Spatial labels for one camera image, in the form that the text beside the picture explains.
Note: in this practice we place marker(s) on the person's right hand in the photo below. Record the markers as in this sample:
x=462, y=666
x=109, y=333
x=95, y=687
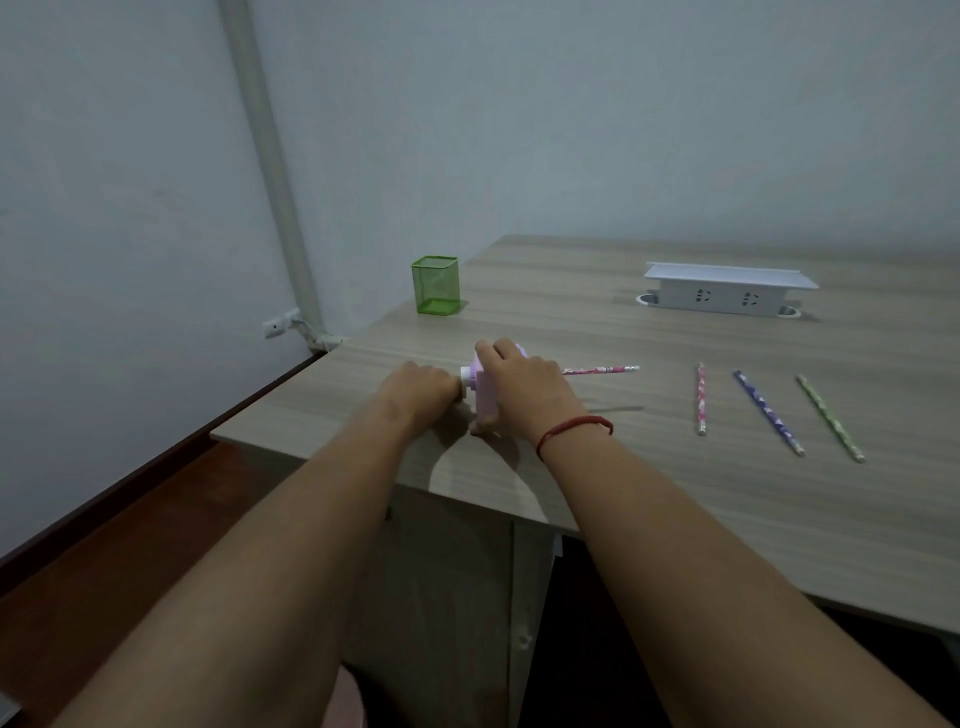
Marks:
x=529, y=397

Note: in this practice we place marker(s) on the person's left hand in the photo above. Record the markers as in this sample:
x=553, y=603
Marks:
x=420, y=394

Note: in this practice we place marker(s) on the purple pencil sharpener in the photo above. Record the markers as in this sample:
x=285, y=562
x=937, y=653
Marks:
x=484, y=397

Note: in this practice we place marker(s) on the pink floral pencil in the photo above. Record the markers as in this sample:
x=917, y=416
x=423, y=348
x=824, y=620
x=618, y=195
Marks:
x=604, y=369
x=700, y=401

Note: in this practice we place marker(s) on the green mesh pen holder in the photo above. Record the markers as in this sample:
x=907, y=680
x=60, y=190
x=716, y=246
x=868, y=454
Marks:
x=436, y=292

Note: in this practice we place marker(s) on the blue patterned pencil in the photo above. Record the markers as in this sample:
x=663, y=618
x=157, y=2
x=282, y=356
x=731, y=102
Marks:
x=769, y=412

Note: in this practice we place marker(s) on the green patterned pencil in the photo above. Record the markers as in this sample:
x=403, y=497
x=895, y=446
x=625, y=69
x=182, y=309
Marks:
x=831, y=418

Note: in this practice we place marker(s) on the person's left forearm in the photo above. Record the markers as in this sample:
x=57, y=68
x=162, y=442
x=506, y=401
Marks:
x=262, y=577

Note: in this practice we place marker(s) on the person's right forearm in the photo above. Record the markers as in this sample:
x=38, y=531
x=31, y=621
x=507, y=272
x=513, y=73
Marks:
x=712, y=585

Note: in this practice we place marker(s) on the person's pink clothing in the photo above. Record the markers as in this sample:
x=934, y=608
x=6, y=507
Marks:
x=346, y=705

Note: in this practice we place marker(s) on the wooden desk cabinet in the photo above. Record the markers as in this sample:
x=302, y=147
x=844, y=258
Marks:
x=450, y=570

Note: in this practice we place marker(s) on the white desk socket box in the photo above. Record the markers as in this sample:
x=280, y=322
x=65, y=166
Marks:
x=720, y=298

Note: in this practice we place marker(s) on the white wall socket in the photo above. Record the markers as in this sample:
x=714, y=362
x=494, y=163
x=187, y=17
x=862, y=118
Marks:
x=277, y=325

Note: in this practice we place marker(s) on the white wall pipe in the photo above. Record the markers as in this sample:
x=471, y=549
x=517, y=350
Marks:
x=268, y=142

